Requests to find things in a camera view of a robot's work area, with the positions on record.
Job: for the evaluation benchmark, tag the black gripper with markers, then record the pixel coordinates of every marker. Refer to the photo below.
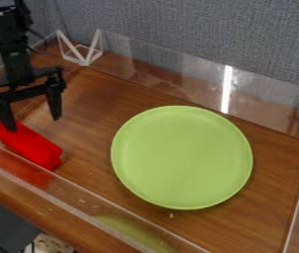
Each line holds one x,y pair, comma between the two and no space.
25,82

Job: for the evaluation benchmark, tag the red cloth block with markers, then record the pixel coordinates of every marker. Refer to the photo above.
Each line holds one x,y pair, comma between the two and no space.
32,146

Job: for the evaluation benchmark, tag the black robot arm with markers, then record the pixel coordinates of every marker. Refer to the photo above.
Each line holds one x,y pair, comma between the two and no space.
14,25

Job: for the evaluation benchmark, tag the green round plate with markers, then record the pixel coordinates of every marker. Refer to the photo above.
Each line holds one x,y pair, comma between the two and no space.
181,157

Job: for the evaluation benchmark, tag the clear acrylic corner bracket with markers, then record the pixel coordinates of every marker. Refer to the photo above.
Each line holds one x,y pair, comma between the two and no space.
77,53

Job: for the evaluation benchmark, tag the clear acrylic enclosure wall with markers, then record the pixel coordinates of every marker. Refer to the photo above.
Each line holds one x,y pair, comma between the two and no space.
78,201

